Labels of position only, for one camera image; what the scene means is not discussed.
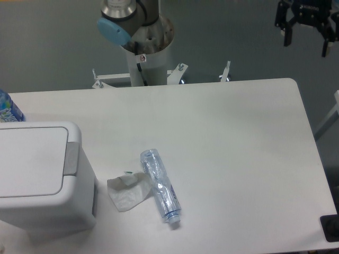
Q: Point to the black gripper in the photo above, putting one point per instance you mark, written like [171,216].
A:
[310,13]

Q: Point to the white push-button trash can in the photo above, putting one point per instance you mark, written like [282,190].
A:
[47,181]

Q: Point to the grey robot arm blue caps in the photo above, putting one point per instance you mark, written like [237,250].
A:
[139,27]

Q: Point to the black clamp at table corner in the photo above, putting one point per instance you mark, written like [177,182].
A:
[330,227]

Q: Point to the crushed clear plastic bottle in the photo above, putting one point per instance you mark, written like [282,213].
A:
[166,200]

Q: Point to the crumpled white paper wrapper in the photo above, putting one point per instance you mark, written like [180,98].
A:
[129,190]

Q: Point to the blue labelled water bottle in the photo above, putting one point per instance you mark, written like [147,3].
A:
[9,110]

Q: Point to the white frame at right edge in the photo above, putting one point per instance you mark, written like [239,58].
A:
[330,118]

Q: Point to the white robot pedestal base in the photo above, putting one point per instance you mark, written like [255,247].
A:
[144,70]

